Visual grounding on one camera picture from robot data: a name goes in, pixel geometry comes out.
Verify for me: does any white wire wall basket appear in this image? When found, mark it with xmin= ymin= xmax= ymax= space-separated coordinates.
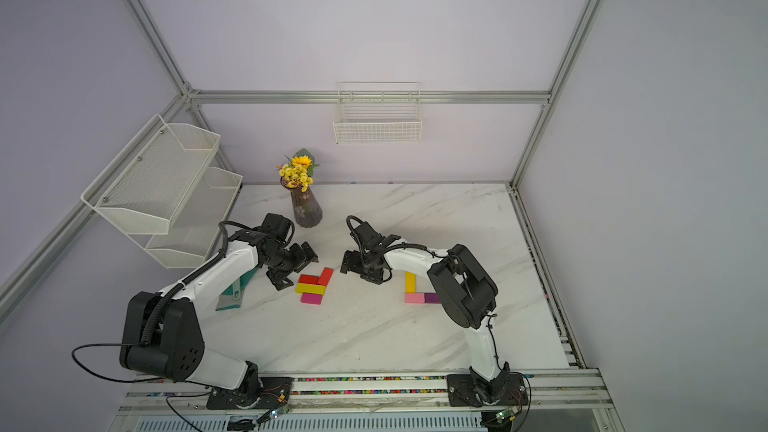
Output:
xmin=333 ymin=81 xmax=423 ymax=145

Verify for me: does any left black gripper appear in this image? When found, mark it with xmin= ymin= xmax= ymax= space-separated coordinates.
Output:
xmin=265 ymin=241 xmax=318 ymax=292

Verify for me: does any red block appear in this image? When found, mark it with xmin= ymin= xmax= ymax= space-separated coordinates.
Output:
xmin=317 ymin=268 xmax=334 ymax=287
xmin=299 ymin=274 xmax=319 ymax=285

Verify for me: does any pink block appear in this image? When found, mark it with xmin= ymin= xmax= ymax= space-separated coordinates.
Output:
xmin=405 ymin=292 xmax=426 ymax=304

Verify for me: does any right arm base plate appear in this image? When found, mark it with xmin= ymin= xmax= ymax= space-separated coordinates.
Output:
xmin=446 ymin=373 xmax=529 ymax=407

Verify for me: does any dark glass vase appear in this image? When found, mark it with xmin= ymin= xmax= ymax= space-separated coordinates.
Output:
xmin=290 ymin=187 xmax=323 ymax=228

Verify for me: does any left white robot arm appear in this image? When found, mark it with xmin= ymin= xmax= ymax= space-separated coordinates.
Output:
xmin=115 ymin=213 xmax=318 ymax=400

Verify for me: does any aluminium frame back bar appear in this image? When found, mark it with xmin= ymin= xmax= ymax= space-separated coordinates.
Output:
xmin=189 ymin=90 xmax=551 ymax=105

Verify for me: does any yellow block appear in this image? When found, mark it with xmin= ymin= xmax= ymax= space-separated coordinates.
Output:
xmin=295 ymin=283 xmax=326 ymax=296
xmin=405 ymin=272 xmax=417 ymax=294

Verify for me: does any purple block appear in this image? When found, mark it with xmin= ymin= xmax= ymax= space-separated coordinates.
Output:
xmin=424 ymin=292 xmax=440 ymax=304

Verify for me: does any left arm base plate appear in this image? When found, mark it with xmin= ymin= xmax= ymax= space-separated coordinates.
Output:
xmin=206 ymin=376 xmax=294 ymax=410

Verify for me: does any white two-tier mesh shelf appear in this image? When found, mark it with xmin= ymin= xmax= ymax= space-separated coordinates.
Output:
xmin=81 ymin=115 xmax=242 ymax=269

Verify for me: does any yellow flower bouquet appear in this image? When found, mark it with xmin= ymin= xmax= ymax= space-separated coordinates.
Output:
xmin=277 ymin=148 xmax=320 ymax=193

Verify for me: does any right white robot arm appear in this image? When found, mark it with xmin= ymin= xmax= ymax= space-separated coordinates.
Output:
xmin=341 ymin=215 xmax=512 ymax=405

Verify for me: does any magenta block in pile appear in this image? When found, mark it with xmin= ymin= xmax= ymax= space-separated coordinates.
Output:
xmin=301 ymin=293 xmax=323 ymax=305

